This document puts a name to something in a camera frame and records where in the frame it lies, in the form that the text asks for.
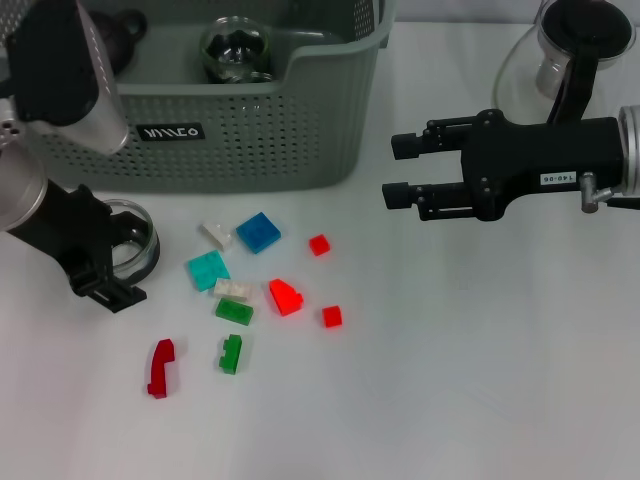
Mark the large orange slope block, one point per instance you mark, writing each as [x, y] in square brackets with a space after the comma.
[285, 297]

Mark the small orange block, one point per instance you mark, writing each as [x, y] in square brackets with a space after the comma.
[319, 245]
[331, 316]

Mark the black clay teapot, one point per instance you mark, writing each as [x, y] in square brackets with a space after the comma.
[120, 40]

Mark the grey-green perforated storage bin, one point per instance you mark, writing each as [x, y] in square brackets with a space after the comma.
[250, 150]

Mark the blue square building block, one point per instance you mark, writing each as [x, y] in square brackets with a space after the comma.
[257, 232]

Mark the green long building block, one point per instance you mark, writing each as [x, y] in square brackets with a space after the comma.
[231, 354]

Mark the dark red curved block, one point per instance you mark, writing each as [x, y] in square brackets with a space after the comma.
[160, 367]

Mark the white building block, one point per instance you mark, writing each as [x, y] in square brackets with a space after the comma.
[235, 290]
[215, 232]

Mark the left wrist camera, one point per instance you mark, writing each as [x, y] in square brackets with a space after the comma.
[55, 75]

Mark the green two-stud building block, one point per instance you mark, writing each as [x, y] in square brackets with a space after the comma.
[234, 311]

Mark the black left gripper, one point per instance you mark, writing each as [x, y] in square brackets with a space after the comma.
[75, 225]

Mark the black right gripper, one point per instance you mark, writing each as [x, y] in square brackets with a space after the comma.
[540, 155]

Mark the teal square building block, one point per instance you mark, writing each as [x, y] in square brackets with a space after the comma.
[207, 270]

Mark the glass pitcher black lid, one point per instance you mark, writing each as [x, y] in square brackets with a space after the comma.
[575, 30]

